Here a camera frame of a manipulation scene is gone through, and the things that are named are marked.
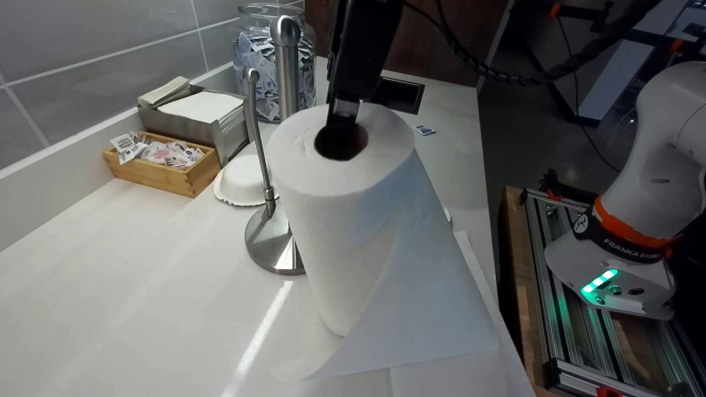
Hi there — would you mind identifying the white paper towel roll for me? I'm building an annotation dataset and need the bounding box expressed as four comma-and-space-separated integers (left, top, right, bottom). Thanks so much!
262, 101, 503, 384

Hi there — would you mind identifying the steel paper towel stand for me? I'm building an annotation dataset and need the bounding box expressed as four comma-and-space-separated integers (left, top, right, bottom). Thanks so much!
242, 14, 309, 279

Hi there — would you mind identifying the square steel counter opening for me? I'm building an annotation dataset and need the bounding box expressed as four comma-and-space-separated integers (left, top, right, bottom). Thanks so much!
371, 76, 427, 117

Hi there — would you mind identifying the brown wooden cabinet panel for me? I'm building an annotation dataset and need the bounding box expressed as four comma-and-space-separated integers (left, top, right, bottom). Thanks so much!
304, 0, 511, 89

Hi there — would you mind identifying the glass jar with sachets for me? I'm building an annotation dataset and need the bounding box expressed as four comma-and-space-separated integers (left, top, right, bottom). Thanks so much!
231, 0, 320, 126

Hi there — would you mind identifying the steel napkin dispenser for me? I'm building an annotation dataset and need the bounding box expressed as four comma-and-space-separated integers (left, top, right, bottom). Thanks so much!
135, 76, 249, 166

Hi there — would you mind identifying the white ribbed paper dish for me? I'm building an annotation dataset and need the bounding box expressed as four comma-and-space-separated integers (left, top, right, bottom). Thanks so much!
212, 153, 271, 209

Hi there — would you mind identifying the wooden sachet tray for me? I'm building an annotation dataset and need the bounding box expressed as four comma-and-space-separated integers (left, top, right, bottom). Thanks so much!
102, 131, 223, 198

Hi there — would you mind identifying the white printed sachet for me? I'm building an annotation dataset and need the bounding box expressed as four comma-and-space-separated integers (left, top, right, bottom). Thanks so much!
109, 131, 149, 166

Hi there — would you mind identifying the white background panel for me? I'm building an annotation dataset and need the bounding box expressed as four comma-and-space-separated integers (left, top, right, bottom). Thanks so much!
575, 0, 695, 123

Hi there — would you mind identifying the wooden mounting board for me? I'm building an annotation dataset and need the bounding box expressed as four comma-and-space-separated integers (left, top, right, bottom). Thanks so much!
498, 183, 562, 397

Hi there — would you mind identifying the black bar with orange clamps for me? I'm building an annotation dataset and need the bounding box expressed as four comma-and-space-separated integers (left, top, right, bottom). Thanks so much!
550, 0, 706, 57

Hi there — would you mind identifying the flat white paper sheet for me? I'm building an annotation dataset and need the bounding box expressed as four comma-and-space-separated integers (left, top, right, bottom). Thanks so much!
385, 228, 535, 397

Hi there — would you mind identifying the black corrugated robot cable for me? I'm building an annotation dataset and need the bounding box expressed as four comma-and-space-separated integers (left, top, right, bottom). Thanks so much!
400, 0, 665, 86

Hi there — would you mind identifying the aluminium profile frame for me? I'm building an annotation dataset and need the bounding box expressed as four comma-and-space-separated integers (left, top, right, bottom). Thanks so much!
520, 185, 706, 397

